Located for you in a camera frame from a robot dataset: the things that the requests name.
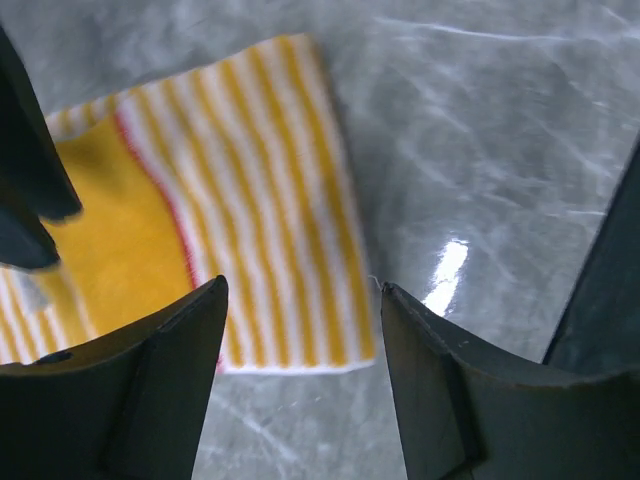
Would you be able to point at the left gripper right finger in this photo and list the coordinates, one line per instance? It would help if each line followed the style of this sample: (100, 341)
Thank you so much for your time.
(467, 409)

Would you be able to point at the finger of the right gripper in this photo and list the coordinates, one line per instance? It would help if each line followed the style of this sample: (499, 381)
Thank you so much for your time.
(29, 159)
(25, 244)

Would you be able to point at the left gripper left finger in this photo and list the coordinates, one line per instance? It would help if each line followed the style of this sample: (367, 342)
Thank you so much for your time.
(128, 405)

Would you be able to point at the yellow striped Doraemon towel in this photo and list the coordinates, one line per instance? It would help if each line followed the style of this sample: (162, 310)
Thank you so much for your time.
(235, 169)

